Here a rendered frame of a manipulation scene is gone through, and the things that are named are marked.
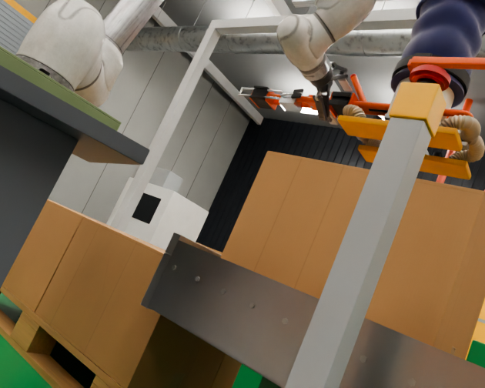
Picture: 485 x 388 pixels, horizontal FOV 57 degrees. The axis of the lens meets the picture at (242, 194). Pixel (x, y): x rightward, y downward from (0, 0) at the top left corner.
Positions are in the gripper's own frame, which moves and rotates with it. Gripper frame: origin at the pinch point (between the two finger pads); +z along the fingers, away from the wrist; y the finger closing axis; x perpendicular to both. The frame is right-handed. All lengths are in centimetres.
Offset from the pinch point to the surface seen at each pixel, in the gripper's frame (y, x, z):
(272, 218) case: 49, 7, -22
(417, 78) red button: 23, 45, -53
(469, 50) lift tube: -20.0, 36.0, -4.0
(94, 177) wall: -25, -978, 569
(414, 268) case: 50, 47, -23
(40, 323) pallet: 111, -70, -19
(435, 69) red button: 22, 48, -55
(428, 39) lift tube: -18.7, 25.9, -10.7
